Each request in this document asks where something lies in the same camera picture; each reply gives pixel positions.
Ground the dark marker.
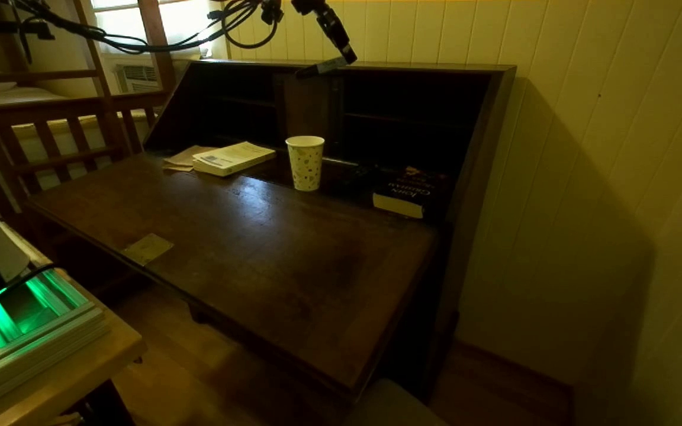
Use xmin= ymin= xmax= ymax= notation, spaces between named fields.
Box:
xmin=295 ymin=57 xmax=350 ymax=79

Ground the dotted paper cup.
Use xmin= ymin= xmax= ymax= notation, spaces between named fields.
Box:
xmin=285 ymin=135 xmax=326 ymax=192

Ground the window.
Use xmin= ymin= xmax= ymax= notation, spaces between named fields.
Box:
xmin=89 ymin=0 xmax=230 ymax=59

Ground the white paperback book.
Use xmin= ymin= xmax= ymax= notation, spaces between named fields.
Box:
xmin=192 ymin=141 xmax=277 ymax=178

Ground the dark hardcover book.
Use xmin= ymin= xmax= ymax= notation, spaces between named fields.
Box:
xmin=372 ymin=166 xmax=449 ymax=220

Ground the tan paper envelope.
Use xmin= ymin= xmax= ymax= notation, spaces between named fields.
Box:
xmin=162 ymin=145 xmax=218 ymax=173

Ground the window air conditioner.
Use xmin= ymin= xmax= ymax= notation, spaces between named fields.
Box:
xmin=116 ymin=63 xmax=163 ymax=93

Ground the dark wooden secretary desk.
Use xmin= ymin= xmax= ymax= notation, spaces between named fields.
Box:
xmin=24 ymin=58 xmax=518 ymax=410

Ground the small tan paper card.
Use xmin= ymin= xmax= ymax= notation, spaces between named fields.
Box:
xmin=121 ymin=233 xmax=175 ymax=266

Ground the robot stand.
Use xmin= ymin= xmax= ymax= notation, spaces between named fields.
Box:
xmin=0 ymin=218 xmax=147 ymax=426

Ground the wooden bed frame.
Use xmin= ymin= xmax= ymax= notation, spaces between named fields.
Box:
xmin=0 ymin=0 xmax=177 ymax=221

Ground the black cable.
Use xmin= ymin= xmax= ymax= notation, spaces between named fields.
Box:
xmin=0 ymin=263 xmax=59 ymax=323

